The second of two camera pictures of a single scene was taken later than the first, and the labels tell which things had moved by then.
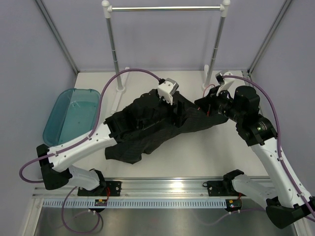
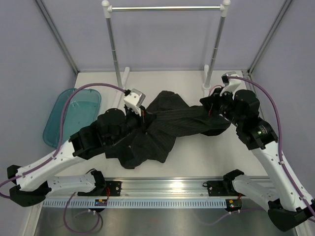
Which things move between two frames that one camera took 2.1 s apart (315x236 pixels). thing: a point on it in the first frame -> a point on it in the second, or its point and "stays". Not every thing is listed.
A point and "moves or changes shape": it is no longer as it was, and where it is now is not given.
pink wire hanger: (206, 87) moves or changes shape
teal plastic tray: (75, 112) stays
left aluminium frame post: (56, 36) stays
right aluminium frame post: (268, 36) stays
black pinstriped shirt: (158, 118) moves or changes shape
